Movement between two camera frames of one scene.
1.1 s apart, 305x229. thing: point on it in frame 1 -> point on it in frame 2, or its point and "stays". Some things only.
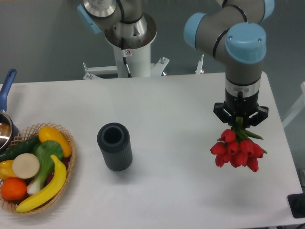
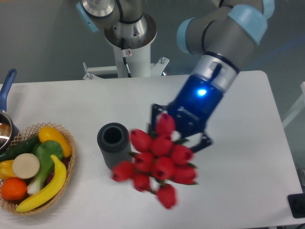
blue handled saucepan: [9, 133] stays
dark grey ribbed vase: [114, 140] stays
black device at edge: [297, 204] stays
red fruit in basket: [66, 161] stays
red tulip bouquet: [238, 147] -> [159, 161]
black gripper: [242, 107] -> [190, 108]
